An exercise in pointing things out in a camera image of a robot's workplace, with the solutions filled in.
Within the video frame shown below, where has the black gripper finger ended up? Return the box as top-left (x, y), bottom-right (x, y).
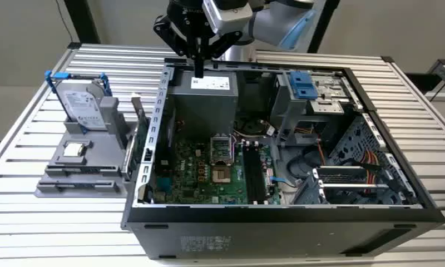
top-left (199, 29), bottom-right (244, 78)
top-left (153, 15), bottom-right (200, 78)

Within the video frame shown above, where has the blue plastic drive latch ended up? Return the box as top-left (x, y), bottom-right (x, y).
top-left (287, 71), bottom-right (317, 100)

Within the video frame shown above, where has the green graphics card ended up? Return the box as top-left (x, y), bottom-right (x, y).
top-left (120, 92), bottom-right (152, 181)

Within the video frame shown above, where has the blue expansion slot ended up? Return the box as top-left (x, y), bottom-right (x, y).
top-left (156, 177), bottom-right (173, 194)

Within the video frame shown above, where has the black CPU fan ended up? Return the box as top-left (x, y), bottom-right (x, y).
top-left (232, 115), bottom-right (276, 137)

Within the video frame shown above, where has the metal socket cover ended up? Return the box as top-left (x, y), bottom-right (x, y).
top-left (209, 132), bottom-right (235, 165)

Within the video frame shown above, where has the black PC case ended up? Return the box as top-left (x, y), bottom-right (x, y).
top-left (120, 57), bottom-right (445, 261)

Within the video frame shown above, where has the thin orange wire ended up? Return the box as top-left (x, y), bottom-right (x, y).
top-left (316, 138), bottom-right (327, 167)

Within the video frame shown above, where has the black looped wire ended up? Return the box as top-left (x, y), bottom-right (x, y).
top-left (285, 150), bottom-right (319, 186)

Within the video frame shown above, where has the orange red yellow wire bundle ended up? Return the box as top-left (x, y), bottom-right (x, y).
top-left (359, 149), bottom-right (380, 186)

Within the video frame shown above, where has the grey metal disk bay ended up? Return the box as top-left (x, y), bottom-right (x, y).
top-left (292, 164), bottom-right (408, 206)

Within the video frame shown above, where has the grey power supply unit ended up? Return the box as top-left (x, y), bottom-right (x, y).
top-left (168, 70), bottom-right (240, 140)

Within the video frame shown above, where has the hard disk in blue carrier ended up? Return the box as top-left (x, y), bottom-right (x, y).
top-left (44, 71), bottom-right (115, 135)

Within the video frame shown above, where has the white box wrist camera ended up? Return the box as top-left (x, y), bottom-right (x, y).
top-left (201, 0), bottom-right (253, 34)

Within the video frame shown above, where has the green motherboard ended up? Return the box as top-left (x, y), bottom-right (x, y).
top-left (152, 140), bottom-right (284, 206)

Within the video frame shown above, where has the grey parts rack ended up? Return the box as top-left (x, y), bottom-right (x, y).
top-left (35, 96), bottom-right (152, 199)

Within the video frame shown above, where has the silver CPU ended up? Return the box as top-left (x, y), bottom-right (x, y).
top-left (61, 141), bottom-right (87, 158)

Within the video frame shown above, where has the CPU socket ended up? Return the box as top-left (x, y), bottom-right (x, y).
top-left (211, 164), bottom-right (235, 185)

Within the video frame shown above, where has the black frame post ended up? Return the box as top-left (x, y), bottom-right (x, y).
top-left (307, 0), bottom-right (341, 54)
top-left (64, 0), bottom-right (101, 45)

